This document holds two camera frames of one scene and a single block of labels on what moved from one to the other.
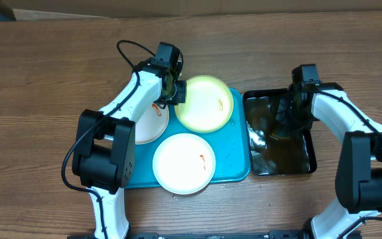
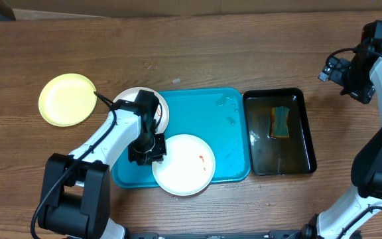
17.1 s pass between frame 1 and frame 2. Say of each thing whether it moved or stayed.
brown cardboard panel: stayed
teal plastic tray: stayed
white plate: stayed
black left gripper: moved
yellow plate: moved
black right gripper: moved
